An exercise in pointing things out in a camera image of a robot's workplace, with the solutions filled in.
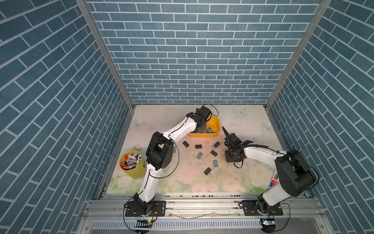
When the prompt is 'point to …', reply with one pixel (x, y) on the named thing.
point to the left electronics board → (141, 223)
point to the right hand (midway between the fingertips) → (229, 158)
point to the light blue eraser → (199, 155)
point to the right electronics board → (268, 225)
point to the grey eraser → (209, 130)
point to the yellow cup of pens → (132, 163)
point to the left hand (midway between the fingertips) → (203, 128)
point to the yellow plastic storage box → (213, 122)
